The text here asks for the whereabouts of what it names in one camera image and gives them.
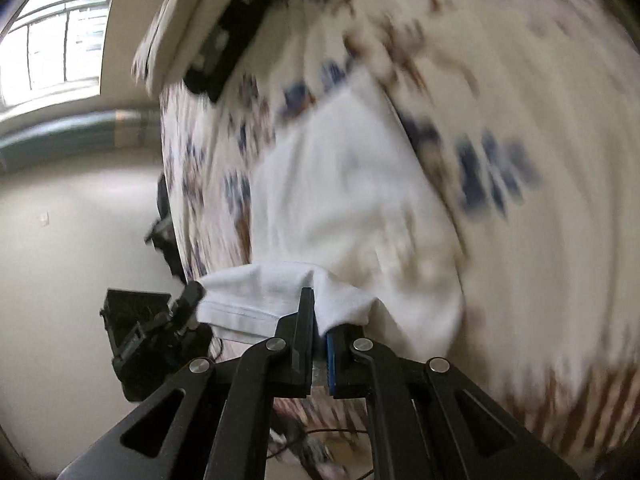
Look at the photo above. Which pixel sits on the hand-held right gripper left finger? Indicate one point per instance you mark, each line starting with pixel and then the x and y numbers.
pixel 295 355

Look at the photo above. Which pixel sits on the barred window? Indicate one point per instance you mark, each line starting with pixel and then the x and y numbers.
pixel 50 35

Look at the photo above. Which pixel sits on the teal striped curtain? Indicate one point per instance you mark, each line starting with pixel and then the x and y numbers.
pixel 65 135

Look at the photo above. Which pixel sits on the floral bed sheet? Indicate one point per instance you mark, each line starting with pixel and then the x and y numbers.
pixel 540 110

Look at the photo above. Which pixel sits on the white t-shirt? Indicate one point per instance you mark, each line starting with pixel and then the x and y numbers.
pixel 340 200

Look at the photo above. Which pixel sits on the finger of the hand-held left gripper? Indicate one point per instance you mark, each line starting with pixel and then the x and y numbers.
pixel 191 295

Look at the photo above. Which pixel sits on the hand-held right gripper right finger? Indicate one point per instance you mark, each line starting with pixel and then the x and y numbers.
pixel 331 360

